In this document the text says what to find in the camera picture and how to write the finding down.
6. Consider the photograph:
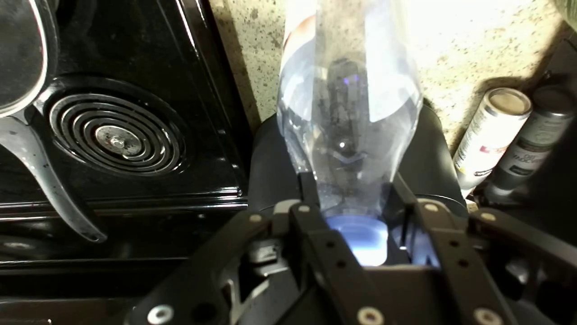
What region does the black pan with glass lid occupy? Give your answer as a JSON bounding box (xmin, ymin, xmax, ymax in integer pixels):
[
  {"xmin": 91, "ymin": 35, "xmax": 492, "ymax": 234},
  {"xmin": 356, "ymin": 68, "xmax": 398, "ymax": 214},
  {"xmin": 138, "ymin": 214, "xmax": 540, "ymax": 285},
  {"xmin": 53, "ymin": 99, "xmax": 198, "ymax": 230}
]
[{"xmin": 0, "ymin": 0, "xmax": 106, "ymax": 243}]

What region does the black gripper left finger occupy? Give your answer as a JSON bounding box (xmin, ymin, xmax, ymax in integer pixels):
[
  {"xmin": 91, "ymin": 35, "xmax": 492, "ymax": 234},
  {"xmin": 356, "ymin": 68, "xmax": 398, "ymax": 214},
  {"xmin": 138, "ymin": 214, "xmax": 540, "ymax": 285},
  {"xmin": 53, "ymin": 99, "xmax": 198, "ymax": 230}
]
[{"xmin": 124, "ymin": 173, "xmax": 385, "ymax": 325}]

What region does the dark spray can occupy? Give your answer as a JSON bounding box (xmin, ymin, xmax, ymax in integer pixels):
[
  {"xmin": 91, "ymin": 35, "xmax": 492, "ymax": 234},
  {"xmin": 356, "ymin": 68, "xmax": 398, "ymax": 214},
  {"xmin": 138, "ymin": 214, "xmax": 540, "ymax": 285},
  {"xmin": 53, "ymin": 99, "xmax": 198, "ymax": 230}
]
[{"xmin": 483, "ymin": 84, "xmax": 575, "ymax": 202}]

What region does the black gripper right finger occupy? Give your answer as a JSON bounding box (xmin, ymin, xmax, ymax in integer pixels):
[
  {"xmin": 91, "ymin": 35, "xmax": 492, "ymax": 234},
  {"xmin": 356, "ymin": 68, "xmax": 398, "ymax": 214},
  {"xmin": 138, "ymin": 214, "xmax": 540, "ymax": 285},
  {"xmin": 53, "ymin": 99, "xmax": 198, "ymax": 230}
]
[{"xmin": 389, "ymin": 176, "xmax": 577, "ymax": 325}]

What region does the clear plastic bottle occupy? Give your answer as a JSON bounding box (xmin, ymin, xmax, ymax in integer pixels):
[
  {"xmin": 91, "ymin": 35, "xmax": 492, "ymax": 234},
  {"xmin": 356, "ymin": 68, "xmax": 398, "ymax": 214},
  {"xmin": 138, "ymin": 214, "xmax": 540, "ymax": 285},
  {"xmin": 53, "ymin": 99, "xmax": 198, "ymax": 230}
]
[{"xmin": 277, "ymin": 0, "xmax": 423, "ymax": 267}]

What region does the black electric stove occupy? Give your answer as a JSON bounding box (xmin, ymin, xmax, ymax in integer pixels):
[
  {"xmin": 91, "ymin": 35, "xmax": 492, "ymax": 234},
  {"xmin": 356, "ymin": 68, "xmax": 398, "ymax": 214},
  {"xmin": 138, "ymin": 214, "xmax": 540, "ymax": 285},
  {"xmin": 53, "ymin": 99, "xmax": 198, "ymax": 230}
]
[{"xmin": 0, "ymin": 0, "xmax": 250, "ymax": 297}]

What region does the stove coil burner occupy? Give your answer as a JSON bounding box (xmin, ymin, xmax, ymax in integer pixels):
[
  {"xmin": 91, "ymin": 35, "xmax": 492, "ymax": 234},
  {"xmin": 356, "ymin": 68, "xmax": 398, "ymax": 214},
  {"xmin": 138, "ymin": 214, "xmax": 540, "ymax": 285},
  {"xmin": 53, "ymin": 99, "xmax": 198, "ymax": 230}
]
[{"xmin": 48, "ymin": 91, "xmax": 183, "ymax": 176}]

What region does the small spray can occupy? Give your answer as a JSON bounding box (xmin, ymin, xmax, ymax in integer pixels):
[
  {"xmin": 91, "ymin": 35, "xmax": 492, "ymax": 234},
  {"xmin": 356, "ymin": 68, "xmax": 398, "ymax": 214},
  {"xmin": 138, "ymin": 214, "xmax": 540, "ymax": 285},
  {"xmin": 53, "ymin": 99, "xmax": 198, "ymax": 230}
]
[{"xmin": 452, "ymin": 86, "xmax": 531, "ymax": 196}]

